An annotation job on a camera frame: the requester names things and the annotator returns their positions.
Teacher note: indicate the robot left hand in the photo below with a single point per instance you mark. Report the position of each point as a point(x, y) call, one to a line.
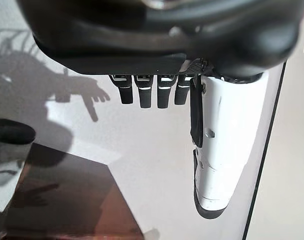
point(141, 37)

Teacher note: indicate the glossy dark brown stool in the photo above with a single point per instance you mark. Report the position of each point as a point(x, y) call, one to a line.
point(79, 195)

